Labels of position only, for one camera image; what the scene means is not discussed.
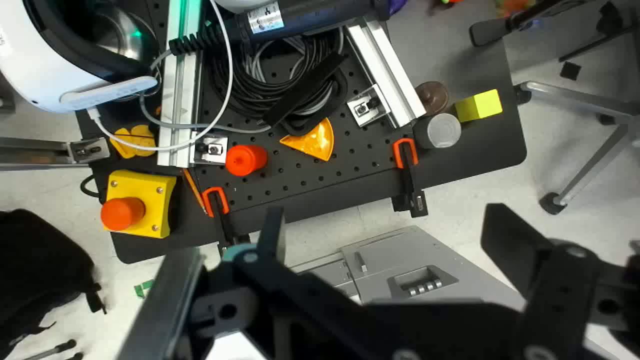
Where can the orange toy wedge slice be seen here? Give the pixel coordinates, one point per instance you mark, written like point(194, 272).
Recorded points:
point(315, 140)

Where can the brown round disc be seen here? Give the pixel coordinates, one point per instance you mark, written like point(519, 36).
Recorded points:
point(433, 95)

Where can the grey metal pole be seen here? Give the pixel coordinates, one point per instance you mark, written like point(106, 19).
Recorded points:
point(161, 306)

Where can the white toy kitchen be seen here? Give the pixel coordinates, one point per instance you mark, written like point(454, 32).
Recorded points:
point(413, 272)

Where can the grey cylinder block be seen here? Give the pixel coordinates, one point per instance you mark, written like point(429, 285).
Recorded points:
point(442, 131)

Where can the yellow orange plastic toy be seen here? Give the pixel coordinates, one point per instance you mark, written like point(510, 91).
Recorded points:
point(133, 140)

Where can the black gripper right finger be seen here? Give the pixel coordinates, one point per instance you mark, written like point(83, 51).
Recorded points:
point(566, 301)

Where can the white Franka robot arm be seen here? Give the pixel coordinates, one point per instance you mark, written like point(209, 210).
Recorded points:
point(41, 60)

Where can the orange black bar clamp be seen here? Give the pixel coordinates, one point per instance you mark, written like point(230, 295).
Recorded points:
point(407, 173)
point(217, 202)

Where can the purple toy eggplant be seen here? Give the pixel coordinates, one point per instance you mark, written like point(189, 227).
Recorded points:
point(396, 4)

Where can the black backpack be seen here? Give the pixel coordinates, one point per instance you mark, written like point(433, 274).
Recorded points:
point(41, 280)

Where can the orange plastic toy bottle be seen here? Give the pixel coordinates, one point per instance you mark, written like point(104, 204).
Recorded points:
point(245, 161)

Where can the yellow emergency stop button box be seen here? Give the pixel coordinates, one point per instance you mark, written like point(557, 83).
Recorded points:
point(143, 201)

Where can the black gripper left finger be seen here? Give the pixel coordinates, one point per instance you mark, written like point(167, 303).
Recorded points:
point(313, 313)

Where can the silver corner bracket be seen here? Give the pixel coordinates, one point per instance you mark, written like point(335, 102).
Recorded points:
point(369, 110)
point(210, 150)

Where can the orange pencil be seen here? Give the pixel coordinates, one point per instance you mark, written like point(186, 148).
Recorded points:
point(194, 190)

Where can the yellow wooden block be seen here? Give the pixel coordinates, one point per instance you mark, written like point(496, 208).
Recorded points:
point(478, 105)

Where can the red toy pepper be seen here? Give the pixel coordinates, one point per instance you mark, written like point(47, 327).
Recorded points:
point(442, 3)

